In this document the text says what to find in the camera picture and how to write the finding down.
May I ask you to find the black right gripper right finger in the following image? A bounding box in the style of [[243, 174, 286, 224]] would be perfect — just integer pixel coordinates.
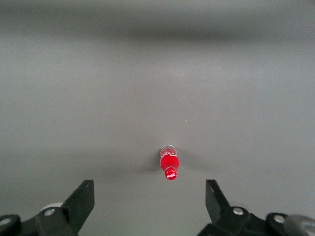
[[196, 179, 268, 236]]

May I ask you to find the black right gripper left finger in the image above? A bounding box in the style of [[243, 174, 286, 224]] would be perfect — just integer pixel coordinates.
[[34, 180, 95, 236]]

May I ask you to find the red cola bottle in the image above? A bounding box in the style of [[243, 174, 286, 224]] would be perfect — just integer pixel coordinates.
[[160, 144, 180, 181]]

